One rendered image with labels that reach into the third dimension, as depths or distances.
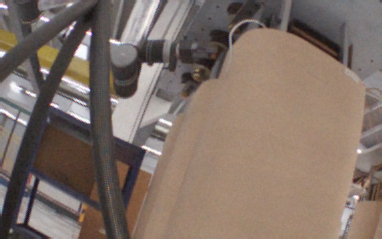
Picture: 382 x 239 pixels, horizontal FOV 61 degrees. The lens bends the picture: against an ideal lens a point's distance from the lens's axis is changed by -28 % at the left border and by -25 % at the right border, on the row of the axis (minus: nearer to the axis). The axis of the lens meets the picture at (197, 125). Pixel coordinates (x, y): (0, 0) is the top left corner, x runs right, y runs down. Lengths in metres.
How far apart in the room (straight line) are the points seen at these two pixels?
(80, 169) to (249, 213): 1.33
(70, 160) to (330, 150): 1.45
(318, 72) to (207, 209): 0.46
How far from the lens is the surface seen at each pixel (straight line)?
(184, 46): 1.69
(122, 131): 12.11
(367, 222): 2.94
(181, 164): 1.43
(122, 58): 1.52
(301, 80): 1.05
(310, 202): 0.99
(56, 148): 2.14
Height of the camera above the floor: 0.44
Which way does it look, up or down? 18 degrees up
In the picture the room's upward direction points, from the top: 19 degrees clockwise
